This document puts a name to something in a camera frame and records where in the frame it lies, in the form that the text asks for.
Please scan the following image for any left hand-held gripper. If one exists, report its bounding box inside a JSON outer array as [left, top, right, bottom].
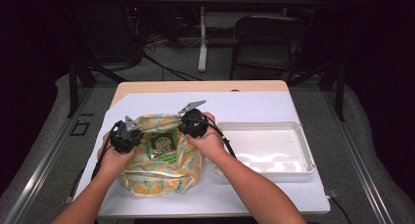
[[110, 115, 144, 155]]

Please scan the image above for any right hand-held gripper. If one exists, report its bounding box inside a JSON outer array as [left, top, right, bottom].
[[177, 100, 209, 139]]

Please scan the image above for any green snack packet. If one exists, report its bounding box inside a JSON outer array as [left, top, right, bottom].
[[145, 129, 180, 163]]

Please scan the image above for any orange print cloth bag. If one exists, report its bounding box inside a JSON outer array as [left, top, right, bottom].
[[117, 113, 204, 198]]

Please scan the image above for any white plastic tray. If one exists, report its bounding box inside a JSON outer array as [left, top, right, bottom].
[[213, 120, 316, 183]]

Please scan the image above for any person's right hand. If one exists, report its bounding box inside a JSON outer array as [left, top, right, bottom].
[[186, 112, 226, 159]]

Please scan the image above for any person's left hand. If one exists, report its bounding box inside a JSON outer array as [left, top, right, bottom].
[[97, 134, 137, 173]]

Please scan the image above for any black metal stand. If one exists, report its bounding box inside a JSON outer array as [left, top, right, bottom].
[[66, 5, 129, 118], [288, 59, 347, 122]]

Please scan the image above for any white desk leg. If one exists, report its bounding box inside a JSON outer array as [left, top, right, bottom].
[[198, 6, 208, 73]]

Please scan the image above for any dark equipment with red light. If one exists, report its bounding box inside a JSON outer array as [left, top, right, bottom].
[[76, 2, 144, 65]]

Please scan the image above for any black folding chair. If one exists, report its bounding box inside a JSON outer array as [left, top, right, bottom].
[[229, 15, 311, 85]]

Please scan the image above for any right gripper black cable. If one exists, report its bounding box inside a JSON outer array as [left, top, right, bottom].
[[203, 114, 237, 159]]

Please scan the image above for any black floor cable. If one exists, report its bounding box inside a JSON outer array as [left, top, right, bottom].
[[141, 52, 204, 82]]

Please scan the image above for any metal floor rail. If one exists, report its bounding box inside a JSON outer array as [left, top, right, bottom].
[[3, 86, 95, 224], [321, 90, 394, 224]]

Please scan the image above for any black cable at table corner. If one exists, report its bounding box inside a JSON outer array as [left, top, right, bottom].
[[328, 196, 352, 224]]

